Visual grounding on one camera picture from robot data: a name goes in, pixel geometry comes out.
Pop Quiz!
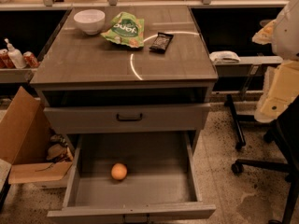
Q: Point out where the grey drawer cabinet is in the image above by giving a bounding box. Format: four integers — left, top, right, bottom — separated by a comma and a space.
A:
31, 6, 218, 144

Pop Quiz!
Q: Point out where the closed grey top drawer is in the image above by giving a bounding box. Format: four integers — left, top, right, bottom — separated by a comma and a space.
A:
44, 104, 210, 134

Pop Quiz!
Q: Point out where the green snack bag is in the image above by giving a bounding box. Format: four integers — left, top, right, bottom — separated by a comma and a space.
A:
101, 12, 144, 49

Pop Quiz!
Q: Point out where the orange fruit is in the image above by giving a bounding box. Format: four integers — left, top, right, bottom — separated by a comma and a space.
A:
111, 163, 127, 181

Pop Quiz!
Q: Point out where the crumpled brown paper trash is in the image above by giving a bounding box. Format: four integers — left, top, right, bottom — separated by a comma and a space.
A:
46, 134, 74, 162

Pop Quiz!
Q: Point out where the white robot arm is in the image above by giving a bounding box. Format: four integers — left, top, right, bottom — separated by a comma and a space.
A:
252, 0, 299, 61

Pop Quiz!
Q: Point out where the brown cardboard box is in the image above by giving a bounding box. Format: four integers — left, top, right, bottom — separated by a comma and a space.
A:
0, 87, 72, 189

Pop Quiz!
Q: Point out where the black office chair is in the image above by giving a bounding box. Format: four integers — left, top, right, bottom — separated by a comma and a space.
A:
224, 93, 299, 224

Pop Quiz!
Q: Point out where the red soda can at edge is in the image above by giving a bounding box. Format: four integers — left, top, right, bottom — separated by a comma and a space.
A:
0, 49, 15, 69

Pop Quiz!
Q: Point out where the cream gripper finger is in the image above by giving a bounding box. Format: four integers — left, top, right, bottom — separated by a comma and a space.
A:
252, 20, 276, 45

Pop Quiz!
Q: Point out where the open grey middle drawer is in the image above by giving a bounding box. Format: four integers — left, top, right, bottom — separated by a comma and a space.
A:
48, 132, 216, 224

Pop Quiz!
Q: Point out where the white ceramic bowl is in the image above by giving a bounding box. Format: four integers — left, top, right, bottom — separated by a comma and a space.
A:
74, 9, 106, 35

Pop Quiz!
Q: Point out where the white pump bottle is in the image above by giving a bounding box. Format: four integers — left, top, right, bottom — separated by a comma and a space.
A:
5, 38, 26, 69

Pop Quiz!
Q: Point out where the black snack bar wrapper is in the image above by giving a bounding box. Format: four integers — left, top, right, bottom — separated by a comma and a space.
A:
149, 32, 174, 53

